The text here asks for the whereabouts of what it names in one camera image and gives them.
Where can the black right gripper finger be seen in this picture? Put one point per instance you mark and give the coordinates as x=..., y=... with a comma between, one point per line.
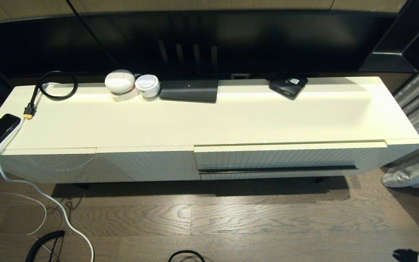
x=406, y=256

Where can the white ribbed drawer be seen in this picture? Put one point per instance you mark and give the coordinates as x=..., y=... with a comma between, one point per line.
x=267, y=156

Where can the white TV cabinet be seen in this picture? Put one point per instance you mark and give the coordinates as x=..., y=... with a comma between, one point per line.
x=158, y=123

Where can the beige card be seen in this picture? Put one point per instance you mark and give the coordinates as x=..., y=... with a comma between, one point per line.
x=124, y=97

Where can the small black box with label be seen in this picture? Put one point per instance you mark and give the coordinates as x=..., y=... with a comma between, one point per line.
x=287, y=87

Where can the black television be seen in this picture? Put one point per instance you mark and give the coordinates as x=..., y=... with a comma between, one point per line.
x=267, y=40

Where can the flat black router box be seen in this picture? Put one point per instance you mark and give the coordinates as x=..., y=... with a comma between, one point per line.
x=189, y=91

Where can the small white round device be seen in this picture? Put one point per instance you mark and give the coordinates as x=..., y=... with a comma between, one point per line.
x=147, y=85

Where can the large white round device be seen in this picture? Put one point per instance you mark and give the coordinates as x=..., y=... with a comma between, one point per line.
x=119, y=82

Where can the black wall shelf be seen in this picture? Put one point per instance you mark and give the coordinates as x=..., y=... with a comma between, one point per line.
x=387, y=60

